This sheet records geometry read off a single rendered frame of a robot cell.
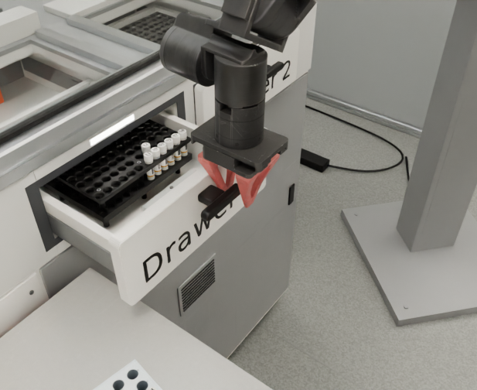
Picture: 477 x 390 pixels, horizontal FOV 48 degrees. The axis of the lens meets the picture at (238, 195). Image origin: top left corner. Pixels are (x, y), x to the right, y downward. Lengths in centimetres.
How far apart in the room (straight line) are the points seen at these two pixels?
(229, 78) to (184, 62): 7
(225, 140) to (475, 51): 97
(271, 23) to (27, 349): 49
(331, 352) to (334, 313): 14
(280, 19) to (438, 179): 118
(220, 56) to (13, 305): 43
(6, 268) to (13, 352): 11
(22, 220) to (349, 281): 127
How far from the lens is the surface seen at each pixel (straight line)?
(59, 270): 81
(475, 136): 165
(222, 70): 57
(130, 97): 77
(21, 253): 75
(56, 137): 70
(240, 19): 56
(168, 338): 72
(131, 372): 66
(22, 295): 79
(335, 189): 213
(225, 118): 60
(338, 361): 162
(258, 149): 62
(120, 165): 75
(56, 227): 75
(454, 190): 176
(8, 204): 70
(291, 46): 106
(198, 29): 62
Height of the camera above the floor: 135
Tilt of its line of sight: 41 degrees down
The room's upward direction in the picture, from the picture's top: straight up
